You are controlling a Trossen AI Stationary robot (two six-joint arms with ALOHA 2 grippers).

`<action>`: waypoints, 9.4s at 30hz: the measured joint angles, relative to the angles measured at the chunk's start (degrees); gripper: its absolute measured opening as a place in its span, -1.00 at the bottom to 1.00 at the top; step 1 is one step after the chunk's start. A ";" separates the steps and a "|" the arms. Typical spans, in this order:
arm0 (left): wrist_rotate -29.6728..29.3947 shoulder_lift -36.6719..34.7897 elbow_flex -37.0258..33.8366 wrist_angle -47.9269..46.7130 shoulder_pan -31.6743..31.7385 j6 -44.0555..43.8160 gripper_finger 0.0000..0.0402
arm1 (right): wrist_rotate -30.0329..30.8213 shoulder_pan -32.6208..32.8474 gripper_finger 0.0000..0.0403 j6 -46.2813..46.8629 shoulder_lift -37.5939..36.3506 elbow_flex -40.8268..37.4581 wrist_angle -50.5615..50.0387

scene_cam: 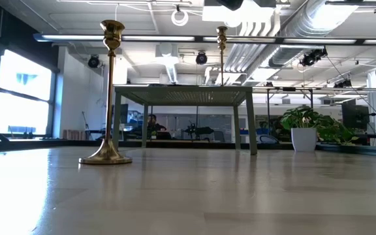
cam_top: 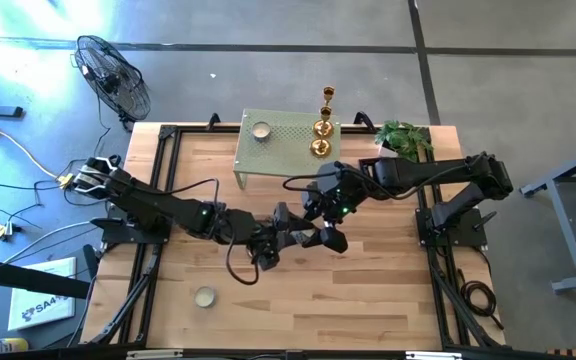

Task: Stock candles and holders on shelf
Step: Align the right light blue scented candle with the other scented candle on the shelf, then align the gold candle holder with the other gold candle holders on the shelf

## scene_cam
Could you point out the background black robot arm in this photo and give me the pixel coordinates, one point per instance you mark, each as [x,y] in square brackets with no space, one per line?
[201,131]

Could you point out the long ceiling light bar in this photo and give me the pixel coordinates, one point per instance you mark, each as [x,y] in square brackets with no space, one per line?
[158,38]

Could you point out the green leafy plant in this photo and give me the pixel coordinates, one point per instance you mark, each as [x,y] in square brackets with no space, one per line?
[305,117]

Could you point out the black computer monitor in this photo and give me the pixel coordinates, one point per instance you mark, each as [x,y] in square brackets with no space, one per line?
[354,115]

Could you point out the white ceiling air unit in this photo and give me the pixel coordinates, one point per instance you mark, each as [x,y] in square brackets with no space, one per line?
[166,58]

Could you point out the silver ventilation duct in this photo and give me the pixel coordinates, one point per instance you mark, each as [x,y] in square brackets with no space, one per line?
[305,23]

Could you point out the black ceiling camera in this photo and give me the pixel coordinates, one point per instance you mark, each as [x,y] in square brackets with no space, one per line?
[312,57]
[343,84]
[93,61]
[201,58]

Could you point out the green perforated metal shelf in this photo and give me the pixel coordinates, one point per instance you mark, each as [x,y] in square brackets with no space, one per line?
[188,96]

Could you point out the black metal stand frame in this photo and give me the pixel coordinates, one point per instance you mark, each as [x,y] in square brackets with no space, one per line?
[268,101]

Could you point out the white ceiling pipes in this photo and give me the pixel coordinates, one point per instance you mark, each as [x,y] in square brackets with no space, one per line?
[250,49]

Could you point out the brown wooden blocks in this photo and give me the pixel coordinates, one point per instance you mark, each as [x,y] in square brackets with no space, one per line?
[73,134]

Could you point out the tall gold brass candlestick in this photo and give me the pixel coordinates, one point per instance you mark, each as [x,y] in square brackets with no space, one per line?
[107,153]
[221,32]

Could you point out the black chair back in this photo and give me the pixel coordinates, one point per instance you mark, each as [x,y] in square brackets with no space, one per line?
[268,139]

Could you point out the person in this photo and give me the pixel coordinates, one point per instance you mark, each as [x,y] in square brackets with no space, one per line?
[152,119]

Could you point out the white ceiling light panel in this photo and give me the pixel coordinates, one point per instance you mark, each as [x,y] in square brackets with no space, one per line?
[256,14]

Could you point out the white plant pot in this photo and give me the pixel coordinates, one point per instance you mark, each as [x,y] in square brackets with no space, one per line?
[302,140]

